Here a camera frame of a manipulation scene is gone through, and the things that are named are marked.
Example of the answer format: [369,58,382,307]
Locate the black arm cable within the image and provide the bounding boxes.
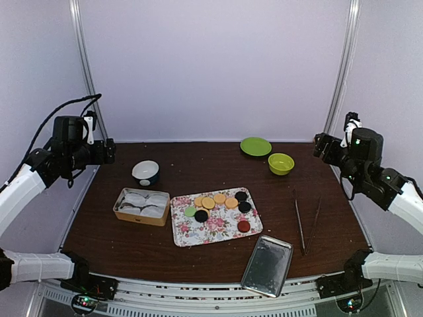
[0,93,102,194]

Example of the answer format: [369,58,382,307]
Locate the floral rectangular tray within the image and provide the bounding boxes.
[171,187,264,248]

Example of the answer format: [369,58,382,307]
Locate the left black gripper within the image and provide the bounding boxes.
[66,137,116,172]

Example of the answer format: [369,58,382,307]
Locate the silver metal tin lid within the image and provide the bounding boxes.
[241,235,293,298]

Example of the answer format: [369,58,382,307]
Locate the right aluminium frame post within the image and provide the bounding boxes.
[323,0,361,134]

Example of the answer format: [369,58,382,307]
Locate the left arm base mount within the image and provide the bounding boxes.
[60,252,118,300]

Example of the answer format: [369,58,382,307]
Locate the front aluminium rail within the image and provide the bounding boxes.
[26,277,407,317]

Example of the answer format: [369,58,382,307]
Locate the green cookie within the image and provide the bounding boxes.
[184,206,197,217]

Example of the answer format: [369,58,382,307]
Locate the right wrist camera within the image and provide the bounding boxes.
[340,112,362,148]

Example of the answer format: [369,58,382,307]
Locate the beige cookie tin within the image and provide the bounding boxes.
[112,188,171,227]

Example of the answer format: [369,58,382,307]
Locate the aluminium frame post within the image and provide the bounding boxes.
[323,0,361,134]
[69,0,108,141]

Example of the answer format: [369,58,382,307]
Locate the green bowl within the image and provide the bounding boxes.
[268,153,295,176]

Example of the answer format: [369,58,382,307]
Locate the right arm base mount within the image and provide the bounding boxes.
[315,250,373,299]

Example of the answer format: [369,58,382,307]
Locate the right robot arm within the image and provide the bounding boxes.
[313,127,422,292]

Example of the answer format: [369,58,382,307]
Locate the left aluminium frame post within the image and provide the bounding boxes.
[69,0,108,141]

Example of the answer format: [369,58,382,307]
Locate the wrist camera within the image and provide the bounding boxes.
[83,111,96,145]
[340,112,362,148]

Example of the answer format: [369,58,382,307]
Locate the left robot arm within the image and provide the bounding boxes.
[1,111,116,293]

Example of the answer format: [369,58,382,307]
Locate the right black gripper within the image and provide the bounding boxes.
[313,133,363,189]

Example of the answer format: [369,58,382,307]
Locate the black sandwich cookie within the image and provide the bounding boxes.
[235,191,248,202]
[238,201,252,213]
[194,209,209,223]

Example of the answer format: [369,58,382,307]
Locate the tan biscuit cookie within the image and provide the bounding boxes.
[194,196,204,207]
[202,197,215,209]
[213,193,227,205]
[225,197,239,209]

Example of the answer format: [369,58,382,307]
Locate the white and dark bowl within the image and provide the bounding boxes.
[132,160,160,187]

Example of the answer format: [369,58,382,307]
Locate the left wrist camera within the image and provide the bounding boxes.
[83,111,96,145]

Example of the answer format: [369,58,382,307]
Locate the green plate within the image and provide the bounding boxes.
[240,137,272,157]

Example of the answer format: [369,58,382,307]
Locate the metal tongs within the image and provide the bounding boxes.
[292,189,322,256]

